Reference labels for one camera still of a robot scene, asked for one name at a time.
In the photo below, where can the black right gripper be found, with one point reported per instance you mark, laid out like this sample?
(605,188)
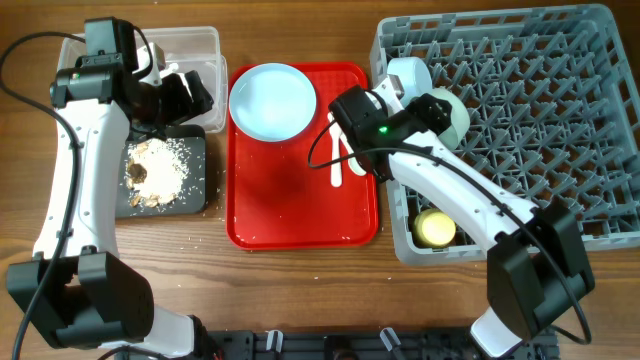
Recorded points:
(423,111)

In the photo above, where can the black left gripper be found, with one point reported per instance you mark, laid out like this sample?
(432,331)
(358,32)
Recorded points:
(181,108)

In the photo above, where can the mint green bowl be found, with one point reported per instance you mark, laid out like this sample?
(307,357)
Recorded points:
(460,119)

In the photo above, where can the light blue bowl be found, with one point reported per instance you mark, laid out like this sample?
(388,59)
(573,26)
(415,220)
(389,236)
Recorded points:
(414,77)

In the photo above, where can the food scraps and rice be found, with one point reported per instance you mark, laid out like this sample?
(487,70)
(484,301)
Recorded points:
(156,172)

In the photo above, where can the white plastic spoon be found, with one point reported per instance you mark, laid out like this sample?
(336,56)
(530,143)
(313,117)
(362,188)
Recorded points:
(352,162)

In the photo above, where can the white plastic fork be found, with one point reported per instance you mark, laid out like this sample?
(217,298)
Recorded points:
(335,168)

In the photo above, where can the yellow plastic cup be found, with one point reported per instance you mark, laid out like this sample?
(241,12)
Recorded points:
(433,228)

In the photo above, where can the light blue plate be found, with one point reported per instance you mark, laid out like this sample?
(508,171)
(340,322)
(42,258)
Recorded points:
(272,102)

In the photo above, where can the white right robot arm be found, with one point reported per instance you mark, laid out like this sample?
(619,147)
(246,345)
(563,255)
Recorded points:
(537,266)

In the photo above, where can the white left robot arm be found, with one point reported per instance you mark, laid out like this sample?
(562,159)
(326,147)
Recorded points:
(75,290)

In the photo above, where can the grey dishwasher rack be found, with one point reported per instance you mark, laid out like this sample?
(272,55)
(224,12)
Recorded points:
(553,104)

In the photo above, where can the clear plastic bin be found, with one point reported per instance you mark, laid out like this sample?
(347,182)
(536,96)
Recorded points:
(200,65)

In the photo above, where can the black plastic tray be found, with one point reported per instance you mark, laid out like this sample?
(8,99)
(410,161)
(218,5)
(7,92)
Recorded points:
(195,186)

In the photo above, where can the red serving tray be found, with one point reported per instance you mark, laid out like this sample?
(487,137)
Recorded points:
(279,195)

